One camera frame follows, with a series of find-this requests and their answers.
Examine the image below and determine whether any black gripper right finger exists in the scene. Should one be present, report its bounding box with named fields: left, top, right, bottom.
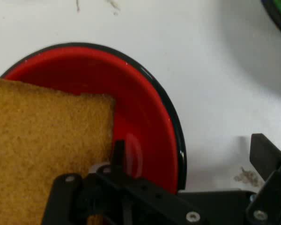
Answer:
left=245, top=133, right=281, bottom=225

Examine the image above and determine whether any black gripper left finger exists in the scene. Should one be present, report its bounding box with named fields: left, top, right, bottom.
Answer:
left=41, top=140, right=208, bottom=225

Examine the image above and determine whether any yellow sponge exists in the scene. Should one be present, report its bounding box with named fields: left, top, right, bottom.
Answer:
left=0, top=78, right=116, bottom=225

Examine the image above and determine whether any red enamel plate black rim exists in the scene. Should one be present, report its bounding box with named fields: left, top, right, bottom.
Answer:
left=0, top=42, right=187, bottom=195

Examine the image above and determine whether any green enamel plate black rim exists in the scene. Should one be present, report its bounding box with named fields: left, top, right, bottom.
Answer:
left=260, top=0, right=281, bottom=40

